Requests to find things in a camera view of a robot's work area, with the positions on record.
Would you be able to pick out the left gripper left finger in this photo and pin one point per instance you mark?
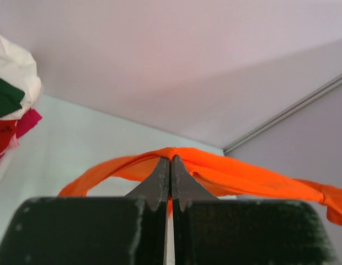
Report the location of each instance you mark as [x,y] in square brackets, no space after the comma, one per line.
[93,230]

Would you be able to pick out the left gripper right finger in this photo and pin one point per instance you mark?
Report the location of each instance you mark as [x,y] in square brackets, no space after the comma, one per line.
[208,230]

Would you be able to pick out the red t shirt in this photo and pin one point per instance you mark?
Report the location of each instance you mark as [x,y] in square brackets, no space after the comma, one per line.
[8,129]

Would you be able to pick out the green and white t shirt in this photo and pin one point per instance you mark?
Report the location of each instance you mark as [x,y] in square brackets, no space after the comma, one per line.
[10,98]

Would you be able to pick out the orange t shirt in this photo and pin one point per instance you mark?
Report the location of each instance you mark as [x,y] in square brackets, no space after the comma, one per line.
[220,175]

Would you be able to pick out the pink garment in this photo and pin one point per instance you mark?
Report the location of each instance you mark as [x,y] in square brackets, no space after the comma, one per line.
[28,121]

